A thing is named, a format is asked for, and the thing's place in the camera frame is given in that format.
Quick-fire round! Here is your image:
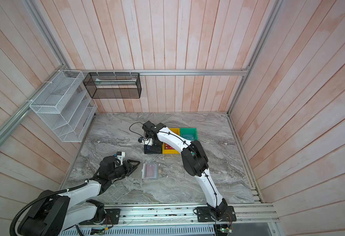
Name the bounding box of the white wire mesh rack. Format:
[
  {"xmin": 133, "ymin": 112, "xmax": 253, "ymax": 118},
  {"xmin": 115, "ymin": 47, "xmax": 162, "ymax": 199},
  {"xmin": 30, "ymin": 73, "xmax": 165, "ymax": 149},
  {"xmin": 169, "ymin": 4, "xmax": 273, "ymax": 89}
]
[{"xmin": 30, "ymin": 70, "xmax": 97, "ymax": 143}]

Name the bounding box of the yellow plastic bin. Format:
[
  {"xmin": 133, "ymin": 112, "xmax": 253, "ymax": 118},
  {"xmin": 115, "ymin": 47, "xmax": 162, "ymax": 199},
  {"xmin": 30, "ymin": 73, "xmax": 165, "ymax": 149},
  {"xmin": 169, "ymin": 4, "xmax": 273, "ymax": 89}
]
[{"xmin": 162, "ymin": 127, "xmax": 181, "ymax": 155}]

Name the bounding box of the aluminium corner post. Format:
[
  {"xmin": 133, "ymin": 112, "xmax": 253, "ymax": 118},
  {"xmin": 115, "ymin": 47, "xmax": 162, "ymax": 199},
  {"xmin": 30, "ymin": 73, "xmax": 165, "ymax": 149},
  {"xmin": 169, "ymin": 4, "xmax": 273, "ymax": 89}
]
[
  {"xmin": 23, "ymin": 0, "xmax": 70, "ymax": 69},
  {"xmin": 227, "ymin": 1, "xmax": 285, "ymax": 116}
]

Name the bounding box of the black mesh basket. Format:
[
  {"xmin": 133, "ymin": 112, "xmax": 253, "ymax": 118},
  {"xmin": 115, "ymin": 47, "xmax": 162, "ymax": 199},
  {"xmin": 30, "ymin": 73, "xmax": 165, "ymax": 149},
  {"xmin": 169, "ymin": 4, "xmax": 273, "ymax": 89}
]
[{"xmin": 83, "ymin": 72, "xmax": 142, "ymax": 99}]

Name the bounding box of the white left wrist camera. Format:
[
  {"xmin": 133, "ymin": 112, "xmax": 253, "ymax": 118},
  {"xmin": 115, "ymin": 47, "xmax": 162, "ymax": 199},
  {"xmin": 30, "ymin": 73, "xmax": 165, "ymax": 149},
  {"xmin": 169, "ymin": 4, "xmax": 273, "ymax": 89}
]
[{"xmin": 113, "ymin": 151, "xmax": 125, "ymax": 166}]

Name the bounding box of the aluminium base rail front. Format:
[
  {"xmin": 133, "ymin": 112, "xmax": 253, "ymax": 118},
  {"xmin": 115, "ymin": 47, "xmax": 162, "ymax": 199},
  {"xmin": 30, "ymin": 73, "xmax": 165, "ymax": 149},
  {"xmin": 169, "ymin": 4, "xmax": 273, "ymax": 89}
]
[{"xmin": 35, "ymin": 203, "xmax": 281, "ymax": 229}]

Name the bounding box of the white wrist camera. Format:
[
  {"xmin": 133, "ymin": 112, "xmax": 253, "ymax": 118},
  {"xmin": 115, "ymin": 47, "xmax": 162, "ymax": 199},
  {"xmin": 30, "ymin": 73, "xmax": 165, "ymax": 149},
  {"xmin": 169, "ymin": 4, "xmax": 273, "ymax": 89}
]
[
  {"xmin": 113, "ymin": 151, "xmax": 125, "ymax": 166},
  {"xmin": 143, "ymin": 137, "xmax": 154, "ymax": 146}
]

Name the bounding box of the aluminium corner post right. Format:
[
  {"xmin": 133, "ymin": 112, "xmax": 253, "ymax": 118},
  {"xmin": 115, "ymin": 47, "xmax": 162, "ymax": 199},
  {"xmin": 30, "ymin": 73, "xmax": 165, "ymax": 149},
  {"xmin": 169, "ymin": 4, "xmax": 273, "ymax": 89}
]
[{"xmin": 227, "ymin": 1, "xmax": 285, "ymax": 116}]

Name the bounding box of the black corrugated cable hose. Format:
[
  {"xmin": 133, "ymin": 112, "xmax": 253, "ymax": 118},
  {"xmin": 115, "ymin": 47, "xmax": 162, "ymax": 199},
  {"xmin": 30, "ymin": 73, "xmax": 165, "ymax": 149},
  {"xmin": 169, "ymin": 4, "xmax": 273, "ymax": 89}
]
[{"xmin": 9, "ymin": 181, "xmax": 89, "ymax": 236}]

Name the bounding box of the horizontal aluminium rail back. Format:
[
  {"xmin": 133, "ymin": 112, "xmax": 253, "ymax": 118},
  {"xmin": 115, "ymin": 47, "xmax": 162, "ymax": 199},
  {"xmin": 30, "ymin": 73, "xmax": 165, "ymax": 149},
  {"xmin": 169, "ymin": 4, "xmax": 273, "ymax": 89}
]
[{"xmin": 80, "ymin": 68, "xmax": 248, "ymax": 76}]

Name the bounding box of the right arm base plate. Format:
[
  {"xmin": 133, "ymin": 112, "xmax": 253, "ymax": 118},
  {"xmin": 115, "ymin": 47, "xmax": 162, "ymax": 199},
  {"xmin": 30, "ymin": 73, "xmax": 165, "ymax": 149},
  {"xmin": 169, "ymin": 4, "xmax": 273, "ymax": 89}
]
[{"xmin": 193, "ymin": 206, "xmax": 237, "ymax": 223}]

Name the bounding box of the green plastic bin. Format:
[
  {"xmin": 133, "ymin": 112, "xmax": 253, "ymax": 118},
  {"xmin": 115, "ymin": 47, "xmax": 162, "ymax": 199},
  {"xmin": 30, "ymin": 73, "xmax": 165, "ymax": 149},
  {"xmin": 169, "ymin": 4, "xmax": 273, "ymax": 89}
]
[{"xmin": 180, "ymin": 128, "xmax": 198, "ymax": 141}]

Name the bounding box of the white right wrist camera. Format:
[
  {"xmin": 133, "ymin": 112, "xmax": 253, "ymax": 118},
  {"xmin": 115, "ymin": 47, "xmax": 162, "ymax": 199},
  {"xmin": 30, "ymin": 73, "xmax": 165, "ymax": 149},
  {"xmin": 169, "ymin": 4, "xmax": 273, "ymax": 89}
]
[{"xmin": 143, "ymin": 137, "xmax": 154, "ymax": 146}]

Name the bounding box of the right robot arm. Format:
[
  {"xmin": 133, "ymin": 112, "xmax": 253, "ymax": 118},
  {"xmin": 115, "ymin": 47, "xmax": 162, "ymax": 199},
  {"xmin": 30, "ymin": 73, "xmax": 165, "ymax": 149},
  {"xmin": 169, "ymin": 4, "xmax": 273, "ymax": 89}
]
[{"xmin": 142, "ymin": 121, "xmax": 228, "ymax": 220}]

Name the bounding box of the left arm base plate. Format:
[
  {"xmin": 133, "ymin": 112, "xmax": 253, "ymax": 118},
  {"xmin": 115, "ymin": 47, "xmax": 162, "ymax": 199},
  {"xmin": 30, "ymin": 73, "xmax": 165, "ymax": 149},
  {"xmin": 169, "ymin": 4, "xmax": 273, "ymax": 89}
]
[{"xmin": 79, "ymin": 208, "xmax": 120, "ymax": 226}]

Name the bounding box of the aluminium rail left wall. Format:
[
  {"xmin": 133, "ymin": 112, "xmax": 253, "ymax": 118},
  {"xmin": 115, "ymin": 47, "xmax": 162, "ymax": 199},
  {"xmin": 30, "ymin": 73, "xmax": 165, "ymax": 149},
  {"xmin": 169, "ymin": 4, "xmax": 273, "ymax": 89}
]
[{"xmin": 0, "ymin": 65, "xmax": 67, "ymax": 147}]

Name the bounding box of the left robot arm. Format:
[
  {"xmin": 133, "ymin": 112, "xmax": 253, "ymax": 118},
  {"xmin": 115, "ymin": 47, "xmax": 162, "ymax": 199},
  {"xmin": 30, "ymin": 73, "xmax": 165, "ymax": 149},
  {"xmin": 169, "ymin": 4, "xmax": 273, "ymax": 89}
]
[{"xmin": 9, "ymin": 153, "xmax": 140, "ymax": 236}]

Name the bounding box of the grey card holder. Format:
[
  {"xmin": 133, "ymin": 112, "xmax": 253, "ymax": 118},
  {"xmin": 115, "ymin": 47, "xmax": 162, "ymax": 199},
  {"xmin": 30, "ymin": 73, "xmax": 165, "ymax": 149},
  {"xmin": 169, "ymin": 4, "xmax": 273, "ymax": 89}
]
[{"xmin": 130, "ymin": 163, "xmax": 159, "ymax": 180}]

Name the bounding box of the aluminium corner post left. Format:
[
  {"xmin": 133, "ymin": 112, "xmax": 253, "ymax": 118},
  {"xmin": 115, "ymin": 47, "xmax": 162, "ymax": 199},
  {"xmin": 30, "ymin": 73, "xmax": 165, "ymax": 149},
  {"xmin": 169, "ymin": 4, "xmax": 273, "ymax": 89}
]
[{"xmin": 23, "ymin": 0, "xmax": 70, "ymax": 69}]

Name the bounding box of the black plastic bin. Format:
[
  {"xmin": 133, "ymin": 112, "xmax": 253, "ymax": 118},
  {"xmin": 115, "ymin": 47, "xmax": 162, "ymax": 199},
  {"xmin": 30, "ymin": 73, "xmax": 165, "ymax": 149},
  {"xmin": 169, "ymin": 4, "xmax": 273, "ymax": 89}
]
[{"xmin": 144, "ymin": 139, "xmax": 163, "ymax": 154}]

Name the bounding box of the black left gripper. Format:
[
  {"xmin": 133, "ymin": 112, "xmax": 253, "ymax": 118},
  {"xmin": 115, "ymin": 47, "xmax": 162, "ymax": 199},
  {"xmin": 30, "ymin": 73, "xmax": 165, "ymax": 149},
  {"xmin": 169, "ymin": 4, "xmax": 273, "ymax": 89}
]
[{"xmin": 109, "ymin": 159, "xmax": 141, "ymax": 180}]

